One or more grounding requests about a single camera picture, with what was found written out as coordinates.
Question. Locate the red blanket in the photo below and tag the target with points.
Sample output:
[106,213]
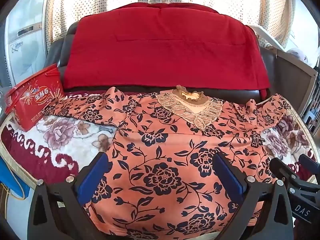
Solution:
[162,50]

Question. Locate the grey framed panel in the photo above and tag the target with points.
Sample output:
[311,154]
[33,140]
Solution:
[292,75]

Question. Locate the dark leather sofa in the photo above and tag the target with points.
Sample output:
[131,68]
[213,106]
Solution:
[55,62]

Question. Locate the orange floral shirt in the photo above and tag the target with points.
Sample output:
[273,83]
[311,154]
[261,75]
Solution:
[160,155]

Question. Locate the floral plush blanket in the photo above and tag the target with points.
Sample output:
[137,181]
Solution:
[62,140]

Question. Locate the red gift box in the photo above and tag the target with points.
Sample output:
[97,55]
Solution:
[37,100]

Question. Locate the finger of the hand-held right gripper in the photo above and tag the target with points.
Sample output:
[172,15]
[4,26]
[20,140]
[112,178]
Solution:
[308,162]
[281,167]

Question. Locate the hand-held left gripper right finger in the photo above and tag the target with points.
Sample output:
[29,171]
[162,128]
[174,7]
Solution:
[231,180]

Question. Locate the white refrigerator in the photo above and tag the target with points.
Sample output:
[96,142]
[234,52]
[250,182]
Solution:
[25,42]

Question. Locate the white dotted curtain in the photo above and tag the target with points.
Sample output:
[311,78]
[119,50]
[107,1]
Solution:
[75,5]

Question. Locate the blue bag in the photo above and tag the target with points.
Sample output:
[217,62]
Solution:
[12,180]

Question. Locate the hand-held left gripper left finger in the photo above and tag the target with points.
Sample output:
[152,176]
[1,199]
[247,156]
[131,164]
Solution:
[91,180]

